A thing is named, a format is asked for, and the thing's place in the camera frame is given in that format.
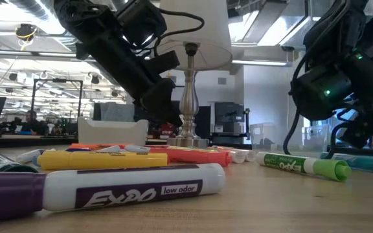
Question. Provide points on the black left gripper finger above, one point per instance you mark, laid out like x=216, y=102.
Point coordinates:
x=160, y=100

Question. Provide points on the red highlighter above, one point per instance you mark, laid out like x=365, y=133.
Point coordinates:
x=196, y=156

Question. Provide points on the light green Expo marker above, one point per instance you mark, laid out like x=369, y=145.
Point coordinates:
x=287, y=165

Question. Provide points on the yellow highlighter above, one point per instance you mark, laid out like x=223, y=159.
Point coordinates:
x=102, y=160

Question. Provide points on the teal Expo dry-erase marker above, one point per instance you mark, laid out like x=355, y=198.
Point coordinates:
x=368, y=163

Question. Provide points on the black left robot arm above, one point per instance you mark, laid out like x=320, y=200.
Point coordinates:
x=76, y=13

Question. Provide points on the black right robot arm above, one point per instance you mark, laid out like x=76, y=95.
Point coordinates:
x=335, y=29

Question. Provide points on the table lamp white shade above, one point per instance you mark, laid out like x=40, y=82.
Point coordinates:
x=189, y=97

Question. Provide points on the grey partition panel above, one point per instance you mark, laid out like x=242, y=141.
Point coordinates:
x=118, y=111

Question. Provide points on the white plastic bin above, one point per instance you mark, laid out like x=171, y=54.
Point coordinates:
x=112, y=132

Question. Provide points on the clear plastic bin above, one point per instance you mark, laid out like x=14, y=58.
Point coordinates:
x=270, y=136

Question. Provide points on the black cabinet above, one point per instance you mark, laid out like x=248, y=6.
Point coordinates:
x=228, y=113

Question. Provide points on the small marker purple cap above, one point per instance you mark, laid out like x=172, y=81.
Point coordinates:
x=78, y=149

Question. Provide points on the black ceiling-mounted device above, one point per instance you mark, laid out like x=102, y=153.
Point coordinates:
x=25, y=31

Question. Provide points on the person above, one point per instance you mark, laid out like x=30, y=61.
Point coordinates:
x=32, y=124

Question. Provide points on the dark background desk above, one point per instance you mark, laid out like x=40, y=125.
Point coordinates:
x=28, y=140

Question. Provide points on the small marker navy cap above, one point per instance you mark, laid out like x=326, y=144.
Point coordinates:
x=28, y=156

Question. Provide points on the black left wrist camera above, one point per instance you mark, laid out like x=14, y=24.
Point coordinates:
x=141, y=22

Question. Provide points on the black metal stand frame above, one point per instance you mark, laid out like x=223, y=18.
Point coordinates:
x=57, y=80

